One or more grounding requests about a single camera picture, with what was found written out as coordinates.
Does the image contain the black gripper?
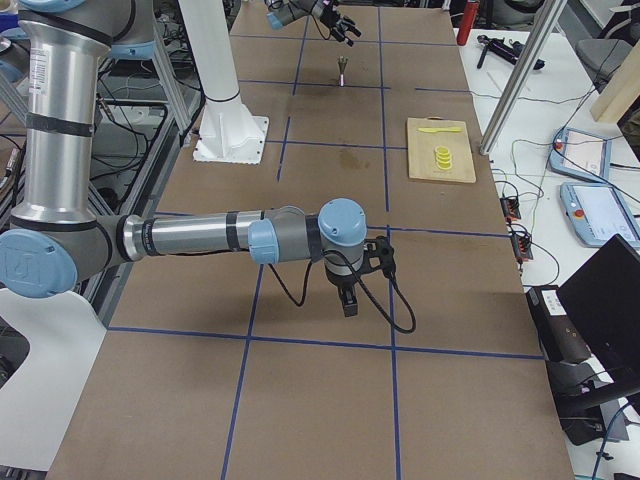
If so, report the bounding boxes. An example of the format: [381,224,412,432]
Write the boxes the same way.
[336,281,358,317]
[313,3,361,46]

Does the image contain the steel jigger measuring cup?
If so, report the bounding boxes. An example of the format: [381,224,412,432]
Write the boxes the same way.
[337,56,348,87]

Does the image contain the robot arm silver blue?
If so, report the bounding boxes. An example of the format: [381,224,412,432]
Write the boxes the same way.
[1,1,367,316]
[265,0,362,46]

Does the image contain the red bottle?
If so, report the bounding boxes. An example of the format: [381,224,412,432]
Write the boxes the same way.
[456,0,480,46]

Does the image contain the wooden cutting board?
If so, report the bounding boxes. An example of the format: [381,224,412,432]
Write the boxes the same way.
[406,118,476,184]

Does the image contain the yellow plastic knife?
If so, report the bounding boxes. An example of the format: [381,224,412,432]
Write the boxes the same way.
[417,127,463,134]

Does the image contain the lemon slices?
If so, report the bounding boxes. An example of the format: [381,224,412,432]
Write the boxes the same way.
[434,145,453,171]

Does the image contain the black handheld tool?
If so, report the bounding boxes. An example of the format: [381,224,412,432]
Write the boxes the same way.
[476,35,525,69]

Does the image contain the black box with label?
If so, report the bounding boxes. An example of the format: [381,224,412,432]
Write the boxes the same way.
[526,285,591,365]

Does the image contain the black monitor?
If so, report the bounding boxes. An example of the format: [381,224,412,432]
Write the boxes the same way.
[557,234,639,381]

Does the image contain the far teach pendant tablet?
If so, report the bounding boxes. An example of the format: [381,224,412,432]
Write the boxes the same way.
[548,127,612,182]

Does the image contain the teach pendant tablet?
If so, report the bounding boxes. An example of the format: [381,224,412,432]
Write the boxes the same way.
[548,127,612,182]
[560,182,639,249]

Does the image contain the near teach pendant tablet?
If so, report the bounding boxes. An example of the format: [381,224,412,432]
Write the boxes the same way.
[560,182,639,249]

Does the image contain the white curved chair panel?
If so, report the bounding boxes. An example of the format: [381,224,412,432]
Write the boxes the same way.
[1,289,106,471]

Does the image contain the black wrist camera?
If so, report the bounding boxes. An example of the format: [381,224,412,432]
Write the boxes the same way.
[363,236,396,280]

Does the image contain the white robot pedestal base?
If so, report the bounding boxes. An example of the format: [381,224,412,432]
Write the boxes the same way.
[179,0,269,165]

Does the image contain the aluminium frame post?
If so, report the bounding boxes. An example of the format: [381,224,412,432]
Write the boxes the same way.
[479,0,567,155]

